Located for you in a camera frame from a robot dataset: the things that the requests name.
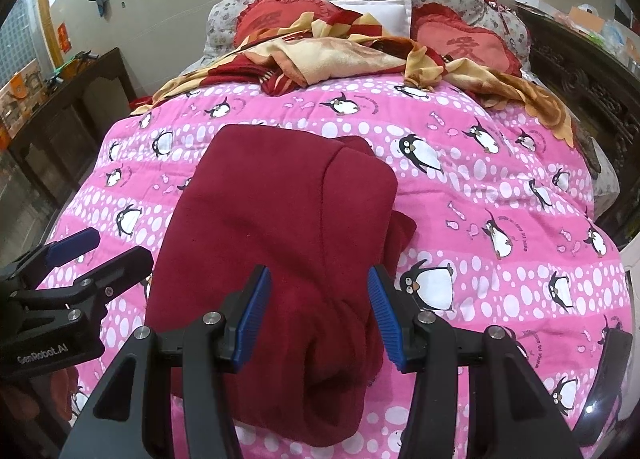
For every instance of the red heart cushion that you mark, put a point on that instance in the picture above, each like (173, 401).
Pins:
(265, 19)
(460, 41)

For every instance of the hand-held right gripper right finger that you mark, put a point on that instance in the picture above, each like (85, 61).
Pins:
(385, 319)

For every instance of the red wall sticker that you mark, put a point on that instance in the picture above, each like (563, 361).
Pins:
(63, 37)

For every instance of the maroon fleece garment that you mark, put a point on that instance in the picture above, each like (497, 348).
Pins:
(280, 199)

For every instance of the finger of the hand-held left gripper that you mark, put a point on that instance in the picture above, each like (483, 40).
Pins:
(125, 271)
(70, 246)

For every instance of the pink penguin print blanket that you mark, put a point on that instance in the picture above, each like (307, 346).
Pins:
(500, 164)

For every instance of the red and yellow striped blanket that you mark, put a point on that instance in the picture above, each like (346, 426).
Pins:
(320, 56)

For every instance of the carved dark wooden cabinet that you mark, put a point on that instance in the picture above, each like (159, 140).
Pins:
(590, 84)

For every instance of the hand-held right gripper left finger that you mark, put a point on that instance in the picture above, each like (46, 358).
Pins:
(252, 319)

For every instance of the orange cardboard box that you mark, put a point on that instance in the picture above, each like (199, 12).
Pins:
(585, 18)

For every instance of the white pillow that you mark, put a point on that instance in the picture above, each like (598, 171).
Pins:
(380, 14)

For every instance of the plain dark wooden cabinet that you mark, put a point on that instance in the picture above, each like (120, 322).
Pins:
(65, 129)

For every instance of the black glossy object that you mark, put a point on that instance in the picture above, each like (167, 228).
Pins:
(607, 379)

